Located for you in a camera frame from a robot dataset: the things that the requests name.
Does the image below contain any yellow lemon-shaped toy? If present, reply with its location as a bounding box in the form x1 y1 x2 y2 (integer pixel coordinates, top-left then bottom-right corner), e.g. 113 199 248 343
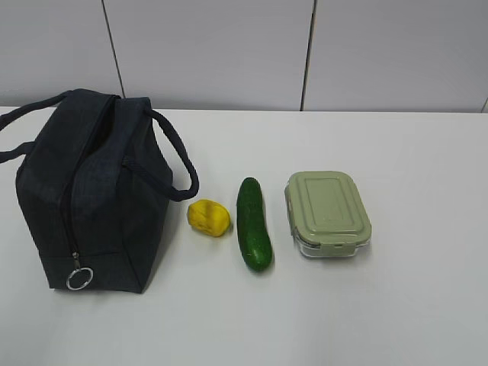
187 199 231 237

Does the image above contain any green cucumber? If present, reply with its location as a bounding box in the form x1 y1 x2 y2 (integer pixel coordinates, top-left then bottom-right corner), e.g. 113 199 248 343
236 177 273 272

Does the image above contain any glass container with green lid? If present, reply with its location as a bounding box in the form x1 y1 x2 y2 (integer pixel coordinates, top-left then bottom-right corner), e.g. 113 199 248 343
284 171 372 258

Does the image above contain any dark navy fabric lunch bag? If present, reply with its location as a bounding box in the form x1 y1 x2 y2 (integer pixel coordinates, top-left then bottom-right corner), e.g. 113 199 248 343
1 88 199 294

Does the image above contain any silver zipper pull ring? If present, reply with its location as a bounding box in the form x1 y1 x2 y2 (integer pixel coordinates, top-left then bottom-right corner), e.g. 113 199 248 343
66 251 94 292

